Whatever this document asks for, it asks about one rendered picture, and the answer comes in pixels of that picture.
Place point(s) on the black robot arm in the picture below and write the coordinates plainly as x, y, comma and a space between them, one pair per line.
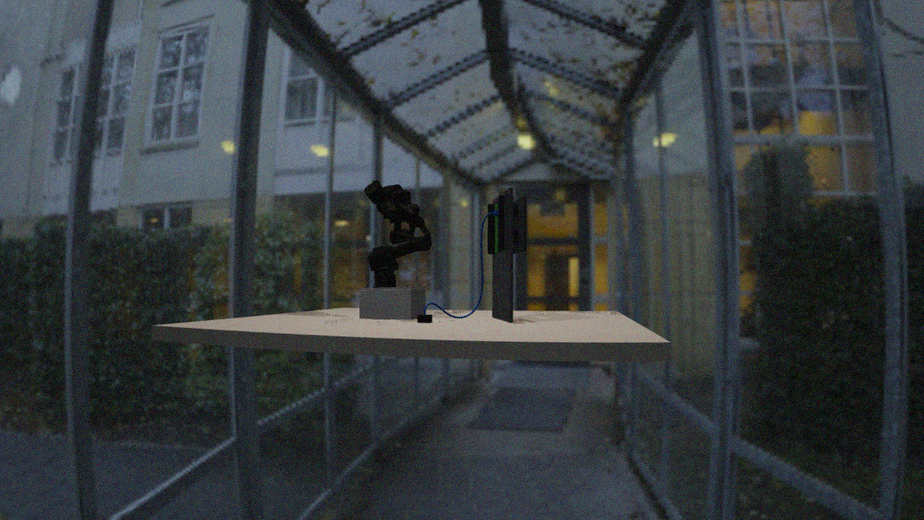
385, 256

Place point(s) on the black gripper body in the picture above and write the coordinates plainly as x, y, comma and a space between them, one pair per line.
395, 215

